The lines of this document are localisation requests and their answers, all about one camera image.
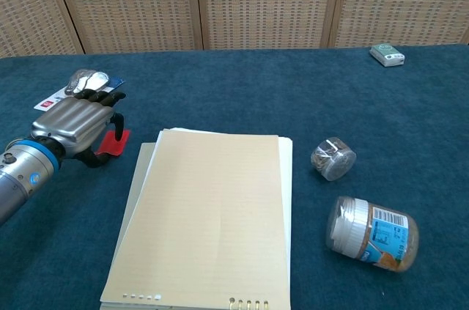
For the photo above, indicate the pale loose-leaf pad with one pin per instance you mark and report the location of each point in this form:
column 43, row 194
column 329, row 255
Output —
column 144, row 156

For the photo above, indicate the green card box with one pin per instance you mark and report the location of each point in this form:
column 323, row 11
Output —
column 386, row 54

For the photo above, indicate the cream paper stack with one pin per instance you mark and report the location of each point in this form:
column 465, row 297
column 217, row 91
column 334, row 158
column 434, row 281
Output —
column 209, row 214

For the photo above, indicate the blue felt table mat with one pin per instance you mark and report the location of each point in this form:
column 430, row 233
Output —
column 234, row 97

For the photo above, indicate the correction tape blister pack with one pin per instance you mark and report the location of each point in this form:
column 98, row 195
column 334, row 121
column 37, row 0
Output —
column 88, row 81

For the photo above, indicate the blue-label jar with silver lid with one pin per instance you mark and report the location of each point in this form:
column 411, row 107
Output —
column 370, row 233

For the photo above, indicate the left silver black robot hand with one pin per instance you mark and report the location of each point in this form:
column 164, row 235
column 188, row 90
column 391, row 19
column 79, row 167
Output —
column 71, row 123

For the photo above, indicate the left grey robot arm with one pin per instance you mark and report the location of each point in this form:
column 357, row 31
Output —
column 22, row 174

